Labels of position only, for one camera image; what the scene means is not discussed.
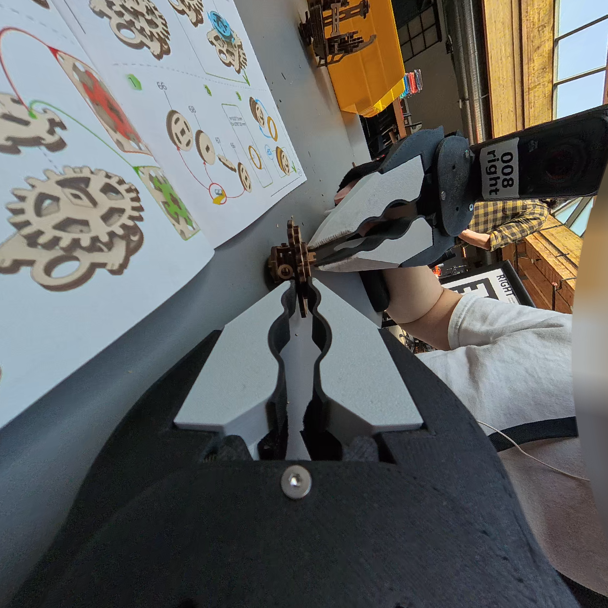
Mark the large paned window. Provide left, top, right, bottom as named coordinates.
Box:
left=552, top=0, right=608, bottom=120

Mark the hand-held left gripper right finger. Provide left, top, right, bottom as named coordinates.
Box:
left=304, top=279, right=424, bottom=460

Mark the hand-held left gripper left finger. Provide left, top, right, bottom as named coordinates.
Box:
left=173, top=280, right=291, bottom=460

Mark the metal duct pipe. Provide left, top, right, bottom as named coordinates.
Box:
left=446, top=0, right=491, bottom=143

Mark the person's pale garment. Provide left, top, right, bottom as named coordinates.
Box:
left=488, top=417, right=608, bottom=597

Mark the black framed sign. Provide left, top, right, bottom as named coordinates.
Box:
left=439, top=259, right=536, bottom=308

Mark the wooden gear assembly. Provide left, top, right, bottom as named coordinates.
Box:
left=266, top=218, right=317, bottom=318

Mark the assembly instruction sheet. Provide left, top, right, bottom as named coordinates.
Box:
left=50, top=0, right=308, bottom=249
left=0, top=0, right=216, bottom=428

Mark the pale blurred object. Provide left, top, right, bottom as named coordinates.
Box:
left=571, top=190, right=608, bottom=483

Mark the thin white cable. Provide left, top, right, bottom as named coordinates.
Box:
left=476, top=420, right=591, bottom=483

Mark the person's right forearm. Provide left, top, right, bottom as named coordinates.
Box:
left=415, top=291, right=579, bottom=435

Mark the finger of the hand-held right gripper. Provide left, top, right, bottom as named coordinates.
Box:
left=311, top=216, right=435, bottom=274
left=306, top=153, right=428, bottom=252

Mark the yellow plastic bin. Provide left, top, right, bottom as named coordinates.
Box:
left=322, top=0, right=407, bottom=118

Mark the dark wooden model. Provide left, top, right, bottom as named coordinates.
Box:
left=298, top=0, right=377, bottom=68

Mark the wooden workbench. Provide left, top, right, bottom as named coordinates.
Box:
left=503, top=216, right=585, bottom=315

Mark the person's right hand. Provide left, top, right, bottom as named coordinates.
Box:
left=335, top=187, right=460, bottom=351

